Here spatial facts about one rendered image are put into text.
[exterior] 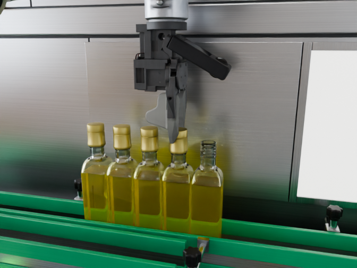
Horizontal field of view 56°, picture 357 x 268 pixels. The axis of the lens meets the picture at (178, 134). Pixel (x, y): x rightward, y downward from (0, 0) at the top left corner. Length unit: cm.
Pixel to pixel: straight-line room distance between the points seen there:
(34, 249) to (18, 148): 39
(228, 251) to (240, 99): 31
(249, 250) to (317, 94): 33
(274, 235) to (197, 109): 30
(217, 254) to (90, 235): 25
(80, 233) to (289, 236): 42
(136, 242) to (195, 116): 29
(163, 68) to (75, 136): 40
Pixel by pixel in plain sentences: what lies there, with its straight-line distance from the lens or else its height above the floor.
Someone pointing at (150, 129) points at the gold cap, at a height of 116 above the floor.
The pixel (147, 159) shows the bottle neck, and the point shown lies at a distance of 65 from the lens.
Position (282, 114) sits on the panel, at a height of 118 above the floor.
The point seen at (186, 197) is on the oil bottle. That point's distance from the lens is 65.
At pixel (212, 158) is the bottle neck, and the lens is 62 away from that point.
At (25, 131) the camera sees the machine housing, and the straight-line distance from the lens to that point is 99.
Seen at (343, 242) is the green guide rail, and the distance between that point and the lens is 75.
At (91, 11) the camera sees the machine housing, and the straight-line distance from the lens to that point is 82.
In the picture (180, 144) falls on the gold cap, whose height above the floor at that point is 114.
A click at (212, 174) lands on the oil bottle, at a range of 62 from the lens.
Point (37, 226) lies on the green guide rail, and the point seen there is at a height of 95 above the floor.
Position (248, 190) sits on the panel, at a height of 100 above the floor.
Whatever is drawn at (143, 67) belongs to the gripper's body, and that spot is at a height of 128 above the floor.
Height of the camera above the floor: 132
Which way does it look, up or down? 15 degrees down
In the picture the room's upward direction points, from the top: straight up
